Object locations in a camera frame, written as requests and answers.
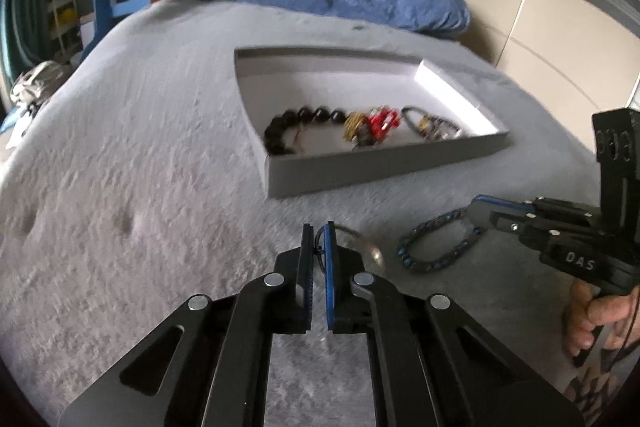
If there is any grey bag on floor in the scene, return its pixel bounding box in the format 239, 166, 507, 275
10, 61, 73, 117

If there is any silver bangle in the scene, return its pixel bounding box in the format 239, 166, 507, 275
314, 223, 386, 275

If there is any black camera mount box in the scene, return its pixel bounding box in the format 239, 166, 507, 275
592, 108, 639, 262

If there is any red gold charm jewelry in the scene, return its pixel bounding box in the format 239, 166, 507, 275
343, 106, 401, 147

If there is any grey fleece bed blanket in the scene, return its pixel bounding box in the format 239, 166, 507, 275
1, 0, 599, 425

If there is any grey cardboard tray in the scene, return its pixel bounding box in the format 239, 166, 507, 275
234, 46, 508, 198

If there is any black cord bracelet with charm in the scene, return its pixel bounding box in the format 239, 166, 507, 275
400, 106, 464, 142

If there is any teal curtain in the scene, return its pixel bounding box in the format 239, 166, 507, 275
1, 0, 53, 104

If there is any black bead bracelet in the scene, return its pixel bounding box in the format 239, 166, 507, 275
262, 105, 350, 157

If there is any person's right hand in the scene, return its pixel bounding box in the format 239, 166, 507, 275
562, 280, 639, 357

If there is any blue beaded bracelet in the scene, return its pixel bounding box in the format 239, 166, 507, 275
397, 206, 487, 273

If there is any beige wardrobe with grey stripe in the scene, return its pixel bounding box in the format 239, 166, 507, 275
447, 0, 640, 113

